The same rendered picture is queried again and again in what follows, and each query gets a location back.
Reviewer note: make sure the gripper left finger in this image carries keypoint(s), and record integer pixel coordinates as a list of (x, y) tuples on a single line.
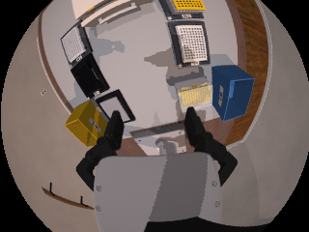
[(107, 145)]

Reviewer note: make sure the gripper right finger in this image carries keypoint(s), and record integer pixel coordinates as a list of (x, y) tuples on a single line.
[(203, 141)]

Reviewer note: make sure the blue open-top bin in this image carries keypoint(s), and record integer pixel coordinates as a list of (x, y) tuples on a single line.
[(237, 98)]

